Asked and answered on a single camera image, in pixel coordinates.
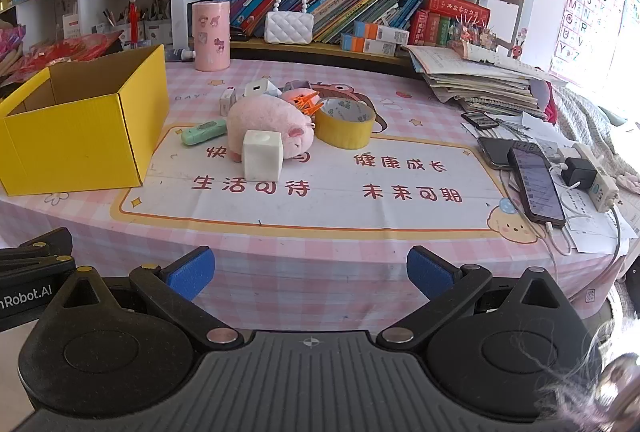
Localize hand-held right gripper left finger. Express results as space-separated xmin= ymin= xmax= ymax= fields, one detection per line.
xmin=54 ymin=248 xmax=246 ymax=353

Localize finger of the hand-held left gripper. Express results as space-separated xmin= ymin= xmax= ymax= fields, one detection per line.
xmin=0 ymin=227 xmax=75 ymax=275

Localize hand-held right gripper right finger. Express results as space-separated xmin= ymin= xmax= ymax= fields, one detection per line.
xmin=376 ymin=246 xmax=583 ymax=350

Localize yellow cardboard box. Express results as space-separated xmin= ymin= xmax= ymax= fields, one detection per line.
xmin=0 ymin=44 xmax=170 ymax=197

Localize white cube block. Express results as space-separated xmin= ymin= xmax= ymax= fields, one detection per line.
xmin=242 ymin=130 xmax=285 ymax=181

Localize yellow tape roll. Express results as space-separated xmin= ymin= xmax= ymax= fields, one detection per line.
xmin=314 ymin=99 xmax=377 ymax=150

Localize pink plush pig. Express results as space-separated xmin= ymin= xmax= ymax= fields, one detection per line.
xmin=226 ymin=88 xmax=317 ymax=163

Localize white charger adapter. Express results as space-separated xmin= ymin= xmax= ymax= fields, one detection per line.
xmin=244 ymin=80 xmax=282 ymax=98

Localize orange plastic clip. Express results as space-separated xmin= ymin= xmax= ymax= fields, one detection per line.
xmin=292 ymin=92 xmax=323 ymax=117

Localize dark smartphone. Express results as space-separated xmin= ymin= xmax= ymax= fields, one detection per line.
xmin=477 ymin=136 xmax=538 ymax=170

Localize black smartphone with lit screen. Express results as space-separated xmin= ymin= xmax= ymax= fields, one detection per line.
xmin=507 ymin=147 xmax=567 ymax=229

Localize black calculator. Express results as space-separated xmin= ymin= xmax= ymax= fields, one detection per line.
xmin=461 ymin=111 xmax=501 ymax=130

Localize black charger plug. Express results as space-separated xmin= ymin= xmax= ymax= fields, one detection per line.
xmin=561 ymin=158 xmax=596 ymax=187

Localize white power strip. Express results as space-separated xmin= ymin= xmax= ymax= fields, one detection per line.
xmin=572 ymin=143 xmax=621 ymax=213

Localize stack of workbooks and papers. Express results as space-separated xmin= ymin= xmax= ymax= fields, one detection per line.
xmin=407 ymin=42 xmax=551 ymax=115

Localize pink foil wrappers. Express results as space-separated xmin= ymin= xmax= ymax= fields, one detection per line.
xmin=0 ymin=24 xmax=26 ymax=77

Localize grey fuzzy sleeve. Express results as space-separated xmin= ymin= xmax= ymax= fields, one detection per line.
xmin=537 ymin=312 xmax=640 ymax=432

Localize grey knitted blanket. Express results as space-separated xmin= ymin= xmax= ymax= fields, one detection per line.
xmin=555 ymin=86 xmax=640 ymax=193

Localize pink cylinder container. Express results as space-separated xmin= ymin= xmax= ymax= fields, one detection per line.
xmin=192 ymin=0 xmax=232 ymax=71

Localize colourful spiky ornament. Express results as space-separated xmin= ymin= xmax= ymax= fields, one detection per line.
xmin=447 ymin=12 xmax=498 ymax=52

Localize white desk pen organizer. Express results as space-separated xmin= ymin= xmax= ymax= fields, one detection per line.
xmin=102 ymin=4 xmax=173 ymax=48

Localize thick red dictionary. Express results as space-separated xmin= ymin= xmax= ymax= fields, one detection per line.
xmin=420 ymin=0 xmax=492 ymax=28

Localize long row of colourful books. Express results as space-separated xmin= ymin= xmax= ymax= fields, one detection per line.
xmin=212 ymin=0 xmax=426 ymax=45

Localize white charging cable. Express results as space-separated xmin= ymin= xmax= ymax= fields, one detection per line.
xmin=542 ymin=219 xmax=574 ymax=257

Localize white quilted pearl-handle handbag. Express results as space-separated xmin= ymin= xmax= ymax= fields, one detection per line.
xmin=264 ymin=0 xmax=315 ymax=45

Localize alphabet wall poster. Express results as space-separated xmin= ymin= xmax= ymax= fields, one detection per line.
xmin=549 ymin=0 xmax=628 ymax=82

